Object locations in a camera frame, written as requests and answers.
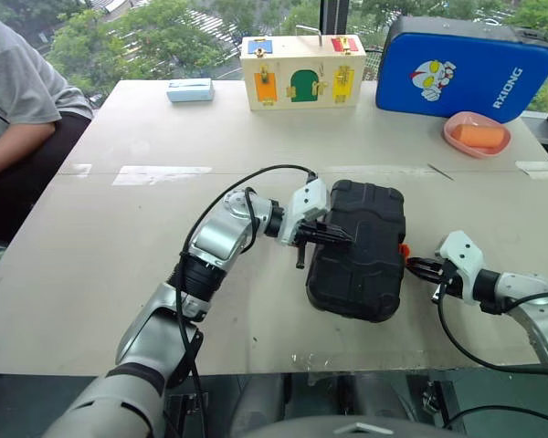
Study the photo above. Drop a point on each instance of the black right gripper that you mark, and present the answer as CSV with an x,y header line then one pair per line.
x,y
449,278

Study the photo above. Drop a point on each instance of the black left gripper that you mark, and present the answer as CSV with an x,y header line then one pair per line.
x,y
312,233

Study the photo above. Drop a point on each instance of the black plastic tool case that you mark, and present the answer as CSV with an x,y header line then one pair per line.
x,y
361,274

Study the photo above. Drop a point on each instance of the bystander bare forearm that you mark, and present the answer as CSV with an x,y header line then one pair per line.
x,y
13,148

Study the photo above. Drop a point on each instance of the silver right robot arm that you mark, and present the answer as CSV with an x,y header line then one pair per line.
x,y
530,285

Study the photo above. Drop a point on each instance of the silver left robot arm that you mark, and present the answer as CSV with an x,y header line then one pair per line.
x,y
219,232

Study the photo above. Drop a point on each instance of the blue cartoon hard case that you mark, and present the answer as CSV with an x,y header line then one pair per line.
x,y
475,91

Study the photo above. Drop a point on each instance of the pink oval dish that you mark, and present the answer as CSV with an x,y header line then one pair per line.
x,y
456,145

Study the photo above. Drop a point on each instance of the orange block in dish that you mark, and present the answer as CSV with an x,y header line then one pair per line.
x,y
478,136

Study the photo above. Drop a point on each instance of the wooden lock box coloured doors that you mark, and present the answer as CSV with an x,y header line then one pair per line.
x,y
301,91

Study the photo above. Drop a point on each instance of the gray curved hood with emblem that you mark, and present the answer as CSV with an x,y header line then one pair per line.
x,y
356,429

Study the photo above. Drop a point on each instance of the light blue tissue box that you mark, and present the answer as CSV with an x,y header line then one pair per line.
x,y
190,90

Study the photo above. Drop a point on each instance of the person in gray shirt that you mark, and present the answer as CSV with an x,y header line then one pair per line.
x,y
9,86

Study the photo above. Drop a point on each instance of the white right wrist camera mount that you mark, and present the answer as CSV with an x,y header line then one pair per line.
x,y
461,248

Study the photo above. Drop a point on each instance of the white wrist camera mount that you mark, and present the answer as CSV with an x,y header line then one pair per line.
x,y
461,248
308,201

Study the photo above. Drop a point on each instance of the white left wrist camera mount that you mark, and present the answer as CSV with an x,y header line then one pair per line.
x,y
308,201

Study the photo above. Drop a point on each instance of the silver metal bracket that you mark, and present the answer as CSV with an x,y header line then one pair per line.
x,y
191,408

